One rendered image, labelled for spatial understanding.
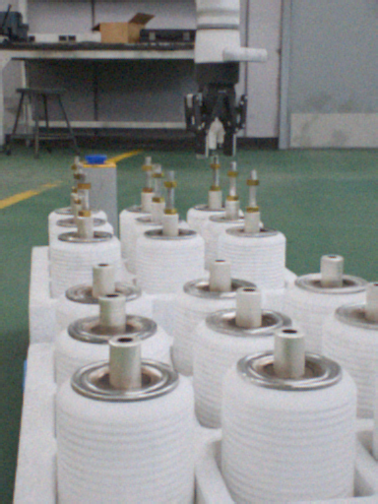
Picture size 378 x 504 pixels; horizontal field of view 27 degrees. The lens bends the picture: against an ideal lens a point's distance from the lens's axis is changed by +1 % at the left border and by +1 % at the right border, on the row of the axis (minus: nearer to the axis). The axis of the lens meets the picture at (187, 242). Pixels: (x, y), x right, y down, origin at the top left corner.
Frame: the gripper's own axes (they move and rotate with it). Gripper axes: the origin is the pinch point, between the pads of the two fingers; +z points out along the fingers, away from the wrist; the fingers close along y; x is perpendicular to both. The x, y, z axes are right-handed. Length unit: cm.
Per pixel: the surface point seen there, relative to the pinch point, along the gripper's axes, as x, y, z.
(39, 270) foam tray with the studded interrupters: -8.6, 30.9, 17.2
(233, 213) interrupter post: 10.5, 7.7, 8.9
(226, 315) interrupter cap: 44, 49, 10
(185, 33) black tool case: -300, -313, -47
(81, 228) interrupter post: 5.4, 34.0, 8.6
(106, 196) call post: -21.4, 6.0, 9.5
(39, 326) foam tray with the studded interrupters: 7.4, 42.8, 19.9
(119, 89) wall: -383, -325, -9
